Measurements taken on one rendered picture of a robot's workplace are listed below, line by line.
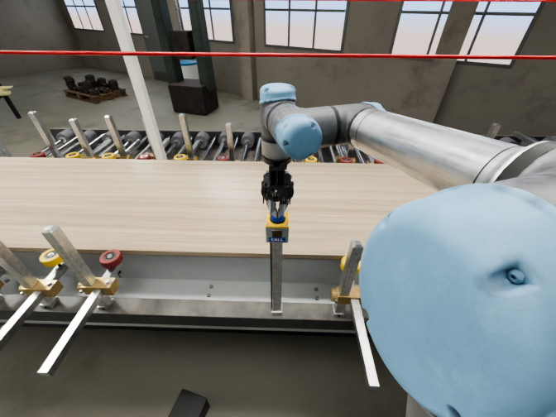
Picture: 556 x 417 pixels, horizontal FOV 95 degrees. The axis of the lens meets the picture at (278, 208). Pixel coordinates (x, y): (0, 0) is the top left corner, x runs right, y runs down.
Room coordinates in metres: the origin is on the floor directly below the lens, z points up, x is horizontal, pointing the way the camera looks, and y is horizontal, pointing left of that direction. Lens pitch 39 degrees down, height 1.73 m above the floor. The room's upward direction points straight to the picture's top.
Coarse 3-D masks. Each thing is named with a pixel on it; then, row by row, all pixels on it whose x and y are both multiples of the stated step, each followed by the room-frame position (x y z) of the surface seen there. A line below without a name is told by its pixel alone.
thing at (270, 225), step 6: (288, 216) 0.60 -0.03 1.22; (270, 222) 0.57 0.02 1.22; (282, 222) 0.57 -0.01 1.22; (288, 222) 0.57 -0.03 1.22; (270, 228) 0.55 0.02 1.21; (276, 228) 0.55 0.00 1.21; (282, 228) 0.55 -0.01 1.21; (288, 228) 0.55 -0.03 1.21; (270, 234) 0.55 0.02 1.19; (282, 234) 0.55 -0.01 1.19; (288, 234) 0.55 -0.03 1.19; (288, 240) 0.55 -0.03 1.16
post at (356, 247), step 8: (352, 240) 0.59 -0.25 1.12; (360, 240) 0.59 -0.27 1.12; (352, 248) 0.56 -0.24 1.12; (360, 248) 0.56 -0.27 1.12; (352, 256) 0.56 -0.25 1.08; (360, 256) 0.56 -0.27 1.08; (344, 264) 0.60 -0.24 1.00; (352, 264) 0.56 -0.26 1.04; (344, 272) 0.58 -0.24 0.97; (352, 272) 0.56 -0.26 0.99; (344, 280) 0.56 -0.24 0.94; (352, 280) 0.56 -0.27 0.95; (344, 288) 0.56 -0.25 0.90; (336, 304) 0.57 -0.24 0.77; (344, 304) 0.56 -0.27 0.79; (336, 312) 0.56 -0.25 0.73
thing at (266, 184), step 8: (264, 160) 0.55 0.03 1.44; (288, 160) 0.54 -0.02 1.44; (272, 168) 0.52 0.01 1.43; (280, 168) 0.51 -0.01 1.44; (264, 176) 0.56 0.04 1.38; (272, 176) 0.54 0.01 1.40; (280, 176) 0.54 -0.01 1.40; (288, 176) 0.56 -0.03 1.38; (264, 184) 0.53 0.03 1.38; (272, 184) 0.52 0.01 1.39; (280, 184) 0.53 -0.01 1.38; (288, 184) 0.53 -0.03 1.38; (264, 192) 0.54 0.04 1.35; (272, 192) 0.52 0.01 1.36; (280, 192) 0.52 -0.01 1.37; (288, 192) 0.53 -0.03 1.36; (264, 200) 0.53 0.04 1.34; (272, 200) 0.53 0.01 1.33; (280, 200) 0.52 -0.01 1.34; (288, 200) 0.53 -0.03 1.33
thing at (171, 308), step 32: (64, 320) 0.57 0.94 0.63; (96, 320) 0.57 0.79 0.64; (128, 320) 0.56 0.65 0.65; (160, 320) 0.56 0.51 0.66; (192, 320) 0.56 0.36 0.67; (224, 320) 0.55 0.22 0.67; (256, 320) 0.55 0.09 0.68; (288, 320) 0.55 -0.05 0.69; (320, 320) 0.54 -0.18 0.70; (352, 320) 0.54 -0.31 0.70
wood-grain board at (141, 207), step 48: (0, 192) 1.17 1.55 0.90; (48, 192) 1.17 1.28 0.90; (96, 192) 1.17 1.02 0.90; (144, 192) 1.17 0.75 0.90; (192, 192) 1.18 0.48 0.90; (240, 192) 1.18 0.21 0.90; (336, 192) 1.18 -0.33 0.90; (384, 192) 1.19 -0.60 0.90; (432, 192) 1.19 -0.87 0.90; (96, 240) 0.80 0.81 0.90; (144, 240) 0.80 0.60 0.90; (192, 240) 0.80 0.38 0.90; (240, 240) 0.81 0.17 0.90; (336, 240) 0.81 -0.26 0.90
